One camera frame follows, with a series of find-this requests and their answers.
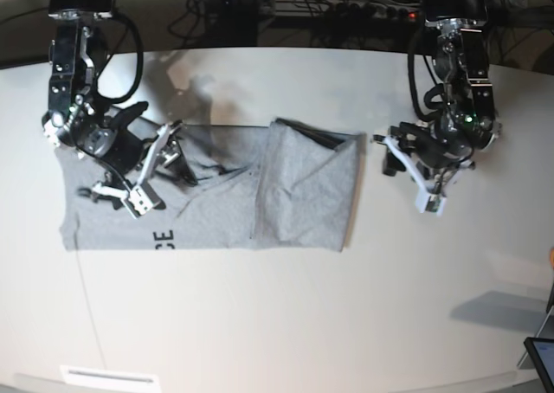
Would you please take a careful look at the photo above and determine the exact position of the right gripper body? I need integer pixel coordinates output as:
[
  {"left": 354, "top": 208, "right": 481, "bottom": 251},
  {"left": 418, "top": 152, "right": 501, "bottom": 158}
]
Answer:
[{"left": 76, "top": 122, "right": 182, "bottom": 185}]

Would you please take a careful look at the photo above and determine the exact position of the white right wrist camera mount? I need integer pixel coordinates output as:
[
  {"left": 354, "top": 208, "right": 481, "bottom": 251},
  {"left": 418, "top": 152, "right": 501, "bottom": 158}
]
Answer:
[{"left": 80, "top": 122, "right": 184, "bottom": 219}]

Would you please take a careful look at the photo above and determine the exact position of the black tablet screen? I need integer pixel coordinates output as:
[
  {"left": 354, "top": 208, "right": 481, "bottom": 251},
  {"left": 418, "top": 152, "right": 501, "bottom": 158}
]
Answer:
[{"left": 524, "top": 337, "right": 553, "bottom": 393}]

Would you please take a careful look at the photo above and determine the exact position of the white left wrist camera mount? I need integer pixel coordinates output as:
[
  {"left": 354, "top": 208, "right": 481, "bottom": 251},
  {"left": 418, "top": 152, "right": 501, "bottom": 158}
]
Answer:
[{"left": 371, "top": 134, "right": 474, "bottom": 216}]

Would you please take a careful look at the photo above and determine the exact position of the white label on table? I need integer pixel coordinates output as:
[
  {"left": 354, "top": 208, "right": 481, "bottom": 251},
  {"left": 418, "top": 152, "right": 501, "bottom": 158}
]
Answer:
[{"left": 60, "top": 364, "right": 159, "bottom": 385}]

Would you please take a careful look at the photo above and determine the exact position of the white power strip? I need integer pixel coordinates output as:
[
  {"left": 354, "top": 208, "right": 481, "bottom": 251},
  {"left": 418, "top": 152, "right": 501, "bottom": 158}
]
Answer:
[{"left": 272, "top": 0, "right": 420, "bottom": 23}]

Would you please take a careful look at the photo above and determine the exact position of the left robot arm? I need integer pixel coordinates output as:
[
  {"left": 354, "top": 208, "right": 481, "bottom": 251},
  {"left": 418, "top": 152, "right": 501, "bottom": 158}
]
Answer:
[{"left": 373, "top": 0, "right": 499, "bottom": 215}]

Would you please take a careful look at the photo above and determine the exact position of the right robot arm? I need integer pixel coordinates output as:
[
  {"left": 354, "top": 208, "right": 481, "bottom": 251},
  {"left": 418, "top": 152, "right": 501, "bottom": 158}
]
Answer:
[{"left": 42, "top": 0, "right": 197, "bottom": 190}]

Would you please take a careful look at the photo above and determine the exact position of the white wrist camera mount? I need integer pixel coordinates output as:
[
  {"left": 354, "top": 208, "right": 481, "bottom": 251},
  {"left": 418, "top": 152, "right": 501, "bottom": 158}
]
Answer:
[
  {"left": 371, "top": 134, "right": 474, "bottom": 216},
  {"left": 80, "top": 122, "right": 184, "bottom": 219}
]

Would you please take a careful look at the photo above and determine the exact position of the grey T-shirt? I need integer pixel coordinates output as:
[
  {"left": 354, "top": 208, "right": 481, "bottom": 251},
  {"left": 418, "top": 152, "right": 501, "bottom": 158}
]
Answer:
[{"left": 55, "top": 119, "right": 364, "bottom": 251}]

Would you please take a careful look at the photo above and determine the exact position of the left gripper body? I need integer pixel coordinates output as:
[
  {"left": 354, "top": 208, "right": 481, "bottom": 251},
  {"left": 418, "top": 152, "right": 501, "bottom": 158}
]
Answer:
[{"left": 380, "top": 124, "right": 475, "bottom": 181}]

